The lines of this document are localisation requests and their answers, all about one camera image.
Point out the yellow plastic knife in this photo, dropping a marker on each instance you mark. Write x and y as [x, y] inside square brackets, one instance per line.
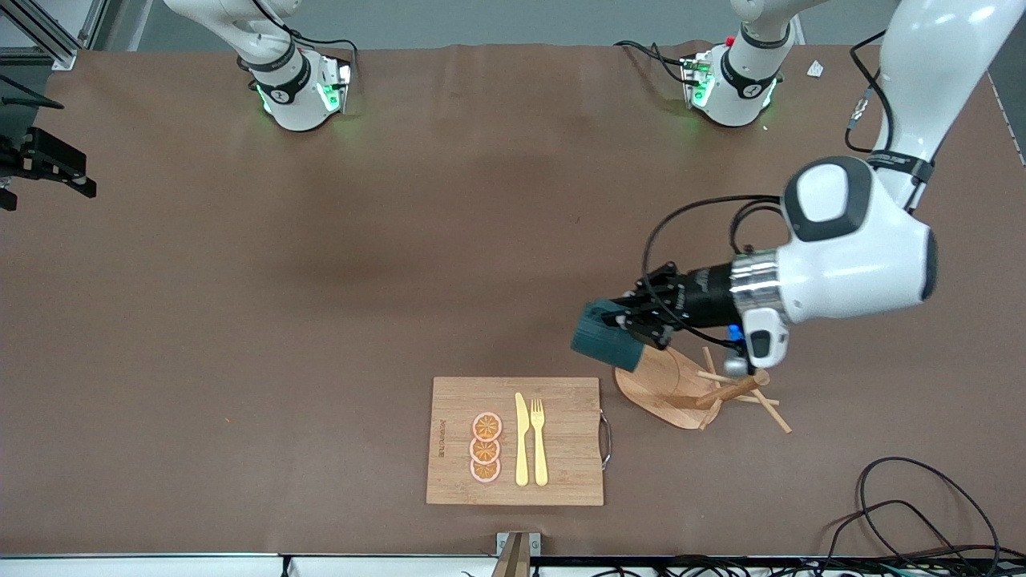
[522, 441]

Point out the metal table edge bracket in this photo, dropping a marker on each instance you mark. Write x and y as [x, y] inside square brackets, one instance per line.
[513, 557]

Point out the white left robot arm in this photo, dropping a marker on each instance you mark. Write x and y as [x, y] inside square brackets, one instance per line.
[850, 264]

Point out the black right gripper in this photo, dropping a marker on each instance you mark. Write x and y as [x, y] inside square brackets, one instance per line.
[46, 158]

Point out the yellow plastic fork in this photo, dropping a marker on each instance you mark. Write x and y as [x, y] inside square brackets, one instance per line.
[539, 449]

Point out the small white paper scrap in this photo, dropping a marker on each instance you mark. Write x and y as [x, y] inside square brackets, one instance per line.
[815, 69]

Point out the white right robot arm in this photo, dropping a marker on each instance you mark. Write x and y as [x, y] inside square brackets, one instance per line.
[292, 96]

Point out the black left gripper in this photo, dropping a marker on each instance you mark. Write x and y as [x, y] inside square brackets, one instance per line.
[704, 301]

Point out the aluminium frame profile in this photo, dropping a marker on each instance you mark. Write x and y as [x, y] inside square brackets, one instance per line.
[60, 56]

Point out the bamboo cutting board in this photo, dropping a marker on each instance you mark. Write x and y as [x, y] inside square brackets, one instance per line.
[561, 441]

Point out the dark green ribbed cup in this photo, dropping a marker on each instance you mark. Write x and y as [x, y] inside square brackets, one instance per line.
[605, 344]

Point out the toy orange slice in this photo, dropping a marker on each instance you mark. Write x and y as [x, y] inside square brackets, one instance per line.
[485, 451]
[486, 426]

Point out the wooden cup rack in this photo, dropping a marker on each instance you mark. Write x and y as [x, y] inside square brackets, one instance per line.
[665, 389]

